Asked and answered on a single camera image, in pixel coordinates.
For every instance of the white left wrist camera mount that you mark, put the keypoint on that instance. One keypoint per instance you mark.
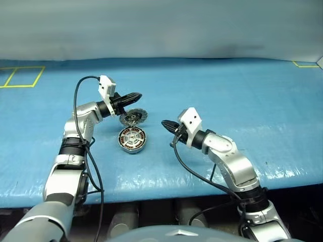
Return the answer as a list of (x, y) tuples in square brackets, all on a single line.
[(106, 85)]

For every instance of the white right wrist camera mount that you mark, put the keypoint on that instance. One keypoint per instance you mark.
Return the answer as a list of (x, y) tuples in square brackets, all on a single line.
[(191, 121)]

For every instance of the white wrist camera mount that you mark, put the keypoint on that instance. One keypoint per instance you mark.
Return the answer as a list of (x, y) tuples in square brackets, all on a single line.
[(191, 121), (106, 85)]

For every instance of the grey-blue robot torso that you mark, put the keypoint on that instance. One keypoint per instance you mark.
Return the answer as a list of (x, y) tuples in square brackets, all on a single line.
[(164, 235)]

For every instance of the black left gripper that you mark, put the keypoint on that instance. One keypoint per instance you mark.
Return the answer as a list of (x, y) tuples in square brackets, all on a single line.
[(117, 103)]

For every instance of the blue plastic table cover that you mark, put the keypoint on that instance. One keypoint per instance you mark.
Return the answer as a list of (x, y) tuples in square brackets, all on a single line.
[(227, 100)]

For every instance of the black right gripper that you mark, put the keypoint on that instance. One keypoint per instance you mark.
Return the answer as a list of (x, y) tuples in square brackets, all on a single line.
[(183, 134)]

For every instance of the small silver motor rotor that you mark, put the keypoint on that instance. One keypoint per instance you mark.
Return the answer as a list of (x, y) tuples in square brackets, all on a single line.
[(137, 113)]

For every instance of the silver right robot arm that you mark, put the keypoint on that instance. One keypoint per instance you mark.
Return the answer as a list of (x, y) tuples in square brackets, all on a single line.
[(234, 161)]

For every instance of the grey rounded cylinder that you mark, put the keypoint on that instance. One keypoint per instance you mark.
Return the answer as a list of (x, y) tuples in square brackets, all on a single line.
[(191, 214), (125, 218)]

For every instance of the motor stator base copper windings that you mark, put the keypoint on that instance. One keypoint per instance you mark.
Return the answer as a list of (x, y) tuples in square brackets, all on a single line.
[(131, 151)]

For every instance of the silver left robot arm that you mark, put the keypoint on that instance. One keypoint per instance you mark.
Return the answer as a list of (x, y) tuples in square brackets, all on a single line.
[(75, 126)]

